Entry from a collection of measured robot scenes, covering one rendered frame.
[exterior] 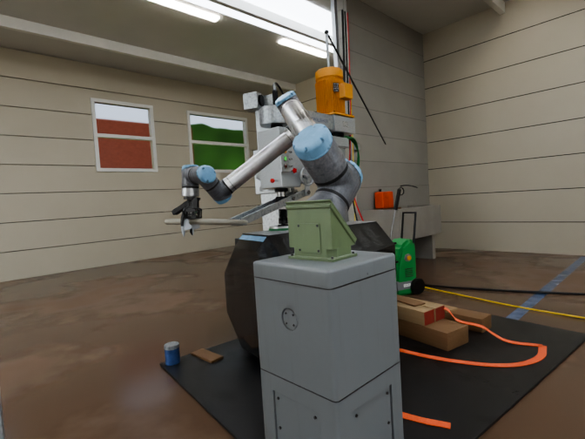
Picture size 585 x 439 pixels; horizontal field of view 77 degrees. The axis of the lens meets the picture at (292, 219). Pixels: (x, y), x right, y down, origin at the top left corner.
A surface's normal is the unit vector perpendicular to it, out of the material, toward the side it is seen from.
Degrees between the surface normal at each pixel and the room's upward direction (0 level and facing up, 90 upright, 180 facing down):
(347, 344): 90
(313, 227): 90
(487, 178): 90
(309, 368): 90
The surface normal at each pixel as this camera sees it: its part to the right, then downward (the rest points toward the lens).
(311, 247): -0.68, 0.08
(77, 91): 0.69, 0.00
